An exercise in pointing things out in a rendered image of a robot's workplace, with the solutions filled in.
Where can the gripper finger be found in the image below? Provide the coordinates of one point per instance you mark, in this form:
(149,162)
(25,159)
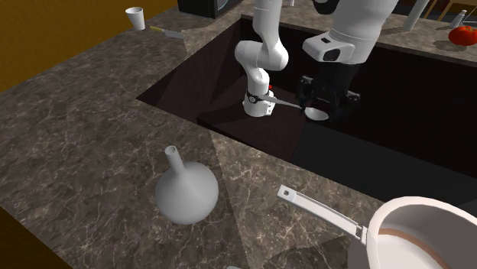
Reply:
(340,108)
(306,93)

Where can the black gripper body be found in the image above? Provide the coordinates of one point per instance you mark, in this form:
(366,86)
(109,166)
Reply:
(337,80)

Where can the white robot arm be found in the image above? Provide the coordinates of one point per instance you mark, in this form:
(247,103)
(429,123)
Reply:
(350,33)

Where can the grey metal spoon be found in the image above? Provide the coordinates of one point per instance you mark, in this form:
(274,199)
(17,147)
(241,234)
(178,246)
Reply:
(317,114)

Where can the red tomato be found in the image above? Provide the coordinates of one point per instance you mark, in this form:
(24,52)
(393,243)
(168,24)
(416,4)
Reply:
(464,36)

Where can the small white bottle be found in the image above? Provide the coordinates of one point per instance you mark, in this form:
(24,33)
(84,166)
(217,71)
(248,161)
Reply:
(457,19)

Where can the black box appliance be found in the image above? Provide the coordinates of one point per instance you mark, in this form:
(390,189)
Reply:
(197,7)

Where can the white round vase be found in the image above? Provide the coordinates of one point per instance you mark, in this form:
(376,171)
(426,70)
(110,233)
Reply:
(186,195)

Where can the white cup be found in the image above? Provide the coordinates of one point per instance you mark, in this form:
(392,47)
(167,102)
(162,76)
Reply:
(136,18)

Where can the white slanted post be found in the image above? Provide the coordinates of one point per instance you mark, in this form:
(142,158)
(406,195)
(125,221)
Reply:
(415,15)

